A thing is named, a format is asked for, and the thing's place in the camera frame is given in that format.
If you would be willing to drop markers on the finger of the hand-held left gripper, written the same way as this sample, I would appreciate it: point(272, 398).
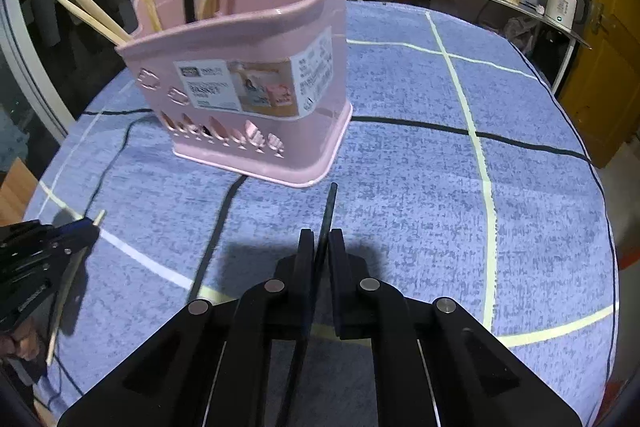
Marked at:
point(75, 236)

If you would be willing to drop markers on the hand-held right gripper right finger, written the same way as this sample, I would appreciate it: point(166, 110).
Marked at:
point(336, 267)

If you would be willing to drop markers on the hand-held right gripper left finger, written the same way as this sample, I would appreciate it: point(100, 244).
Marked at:
point(305, 257)

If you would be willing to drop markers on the pink plastic utensil holder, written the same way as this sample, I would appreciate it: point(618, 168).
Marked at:
point(225, 42)

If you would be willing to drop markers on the person's left hand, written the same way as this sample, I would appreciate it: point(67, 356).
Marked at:
point(20, 343)

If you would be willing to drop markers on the sliding glass door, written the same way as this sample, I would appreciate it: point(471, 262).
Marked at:
point(25, 82)

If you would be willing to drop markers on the metal kitchen counter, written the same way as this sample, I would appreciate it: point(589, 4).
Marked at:
point(500, 2)

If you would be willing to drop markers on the yellow wooden door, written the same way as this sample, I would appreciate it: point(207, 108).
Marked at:
point(605, 82)

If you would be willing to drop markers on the white electric kettle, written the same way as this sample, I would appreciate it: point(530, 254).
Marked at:
point(560, 4)

